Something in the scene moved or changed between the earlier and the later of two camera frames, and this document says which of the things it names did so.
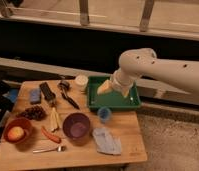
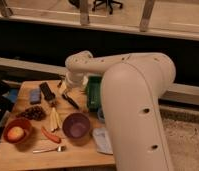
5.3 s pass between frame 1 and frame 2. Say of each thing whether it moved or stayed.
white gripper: moved
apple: stayed
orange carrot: stayed
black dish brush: stayed
